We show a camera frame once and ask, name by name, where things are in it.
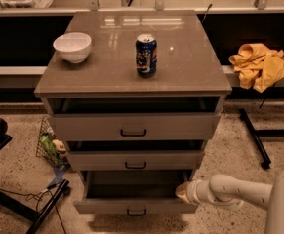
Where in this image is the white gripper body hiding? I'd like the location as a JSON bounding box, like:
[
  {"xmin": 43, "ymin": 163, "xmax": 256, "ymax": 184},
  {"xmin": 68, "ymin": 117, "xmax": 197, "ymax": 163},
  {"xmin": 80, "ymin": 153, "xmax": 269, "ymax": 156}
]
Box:
[{"xmin": 185, "ymin": 179, "xmax": 215, "ymax": 205}]

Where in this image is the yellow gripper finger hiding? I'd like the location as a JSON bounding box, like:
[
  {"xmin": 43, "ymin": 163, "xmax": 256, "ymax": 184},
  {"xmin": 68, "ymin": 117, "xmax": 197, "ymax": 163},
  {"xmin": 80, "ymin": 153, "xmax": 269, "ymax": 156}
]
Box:
[
  {"xmin": 177, "ymin": 194, "xmax": 190, "ymax": 204},
  {"xmin": 176, "ymin": 181, "xmax": 189, "ymax": 193}
]

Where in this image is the grey bottom drawer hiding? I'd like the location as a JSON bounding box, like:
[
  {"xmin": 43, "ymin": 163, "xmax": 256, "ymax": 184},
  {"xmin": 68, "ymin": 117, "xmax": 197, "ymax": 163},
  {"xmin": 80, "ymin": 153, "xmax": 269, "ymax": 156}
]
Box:
[{"xmin": 73, "ymin": 170, "xmax": 196, "ymax": 216}]

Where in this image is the grey drawer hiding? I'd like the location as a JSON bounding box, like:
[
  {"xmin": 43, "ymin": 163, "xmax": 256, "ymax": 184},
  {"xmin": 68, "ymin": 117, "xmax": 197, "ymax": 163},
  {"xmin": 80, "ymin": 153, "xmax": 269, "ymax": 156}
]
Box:
[
  {"xmin": 73, "ymin": 170, "xmax": 196, "ymax": 216},
  {"xmin": 67, "ymin": 140, "xmax": 204, "ymax": 171},
  {"xmin": 47, "ymin": 96, "xmax": 222, "ymax": 142}
]

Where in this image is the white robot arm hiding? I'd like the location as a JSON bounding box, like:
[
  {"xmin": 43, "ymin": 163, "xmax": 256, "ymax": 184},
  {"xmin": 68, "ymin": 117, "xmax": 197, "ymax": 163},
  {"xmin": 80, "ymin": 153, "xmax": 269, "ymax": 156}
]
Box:
[{"xmin": 176, "ymin": 171, "xmax": 284, "ymax": 234}]

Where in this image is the grey drawer cabinet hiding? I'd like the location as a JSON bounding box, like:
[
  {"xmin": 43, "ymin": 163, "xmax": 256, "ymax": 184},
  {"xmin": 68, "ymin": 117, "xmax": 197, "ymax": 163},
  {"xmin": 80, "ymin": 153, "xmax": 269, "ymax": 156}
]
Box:
[{"xmin": 33, "ymin": 10, "xmax": 233, "ymax": 197}]

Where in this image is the grey middle drawer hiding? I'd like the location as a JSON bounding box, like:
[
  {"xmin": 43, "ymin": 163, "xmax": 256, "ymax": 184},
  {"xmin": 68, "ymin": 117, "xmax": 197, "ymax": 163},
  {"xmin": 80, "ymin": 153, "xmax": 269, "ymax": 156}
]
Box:
[{"xmin": 67, "ymin": 140, "xmax": 204, "ymax": 171}]

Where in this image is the grey top drawer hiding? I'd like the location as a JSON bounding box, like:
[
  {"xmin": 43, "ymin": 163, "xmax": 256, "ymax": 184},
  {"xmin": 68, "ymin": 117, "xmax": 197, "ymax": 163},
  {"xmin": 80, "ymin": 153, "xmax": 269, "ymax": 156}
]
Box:
[{"xmin": 47, "ymin": 96, "xmax": 222, "ymax": 142}]

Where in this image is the black stand leg right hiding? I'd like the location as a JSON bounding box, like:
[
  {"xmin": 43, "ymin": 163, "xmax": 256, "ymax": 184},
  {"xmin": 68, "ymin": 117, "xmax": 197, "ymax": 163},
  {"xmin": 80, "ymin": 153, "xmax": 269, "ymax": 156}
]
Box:
[{"xmin": 239, "ymin": 109, "xmax": 284, "ymax": 170}]

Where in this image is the black stand leg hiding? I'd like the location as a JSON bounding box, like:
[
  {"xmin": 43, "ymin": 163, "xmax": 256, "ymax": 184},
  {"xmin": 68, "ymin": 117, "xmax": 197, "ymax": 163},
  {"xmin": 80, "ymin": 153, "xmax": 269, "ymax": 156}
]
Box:
[
  {"xmin": 0, "ymin": 179, "xmax": 69, "ymax": 234},
  {"xmin": 239, "ymin": 109, "xmax": 284, "ymax": 170}
]

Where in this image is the yellow cloth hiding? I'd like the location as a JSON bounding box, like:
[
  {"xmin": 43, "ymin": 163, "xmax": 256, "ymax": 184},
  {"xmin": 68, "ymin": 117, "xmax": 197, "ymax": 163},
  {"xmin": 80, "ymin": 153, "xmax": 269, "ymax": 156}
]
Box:
[{"xmin": 228, "ymin": 43, "xmax": 284, "ymax": 93}]

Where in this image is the blue soda can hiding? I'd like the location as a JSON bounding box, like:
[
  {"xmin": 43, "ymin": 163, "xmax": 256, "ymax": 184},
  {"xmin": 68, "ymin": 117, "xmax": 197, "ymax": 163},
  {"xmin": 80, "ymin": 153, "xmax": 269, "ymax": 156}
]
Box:
[{"xmin": 136, "ymin": 33, "xmax": 157, "ymax": 77}]

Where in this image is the black stand leg left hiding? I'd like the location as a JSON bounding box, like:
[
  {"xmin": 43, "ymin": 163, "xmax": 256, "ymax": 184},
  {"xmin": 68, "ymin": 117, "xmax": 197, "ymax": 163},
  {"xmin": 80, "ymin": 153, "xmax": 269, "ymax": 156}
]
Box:
[{"xmin": 0, "ymin": 179, "xmax": 69, "ymax": 234}]

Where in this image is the white ceramic bowl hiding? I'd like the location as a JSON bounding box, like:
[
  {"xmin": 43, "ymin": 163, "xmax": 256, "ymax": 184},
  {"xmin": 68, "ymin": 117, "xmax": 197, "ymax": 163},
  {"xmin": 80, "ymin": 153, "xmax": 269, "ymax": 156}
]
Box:
[{"xmin": 53, "ymin": 32, "xmax": 92, "ymax": 63}]

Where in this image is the wire basket with items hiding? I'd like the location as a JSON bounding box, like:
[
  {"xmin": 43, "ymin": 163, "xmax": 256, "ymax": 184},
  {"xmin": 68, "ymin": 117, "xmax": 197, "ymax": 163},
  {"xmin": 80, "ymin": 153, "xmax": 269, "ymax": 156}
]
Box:
[{"xmin": 36, "ymin": 117, "xmax": 67, "ymax": 167}]

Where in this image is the black floor cable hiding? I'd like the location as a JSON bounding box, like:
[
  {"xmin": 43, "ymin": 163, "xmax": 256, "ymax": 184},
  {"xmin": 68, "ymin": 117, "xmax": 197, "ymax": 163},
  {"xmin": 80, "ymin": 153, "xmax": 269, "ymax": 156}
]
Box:
[{"xmin": 0, "ymin": 175, "xmax": 67, "ymax": 234}]

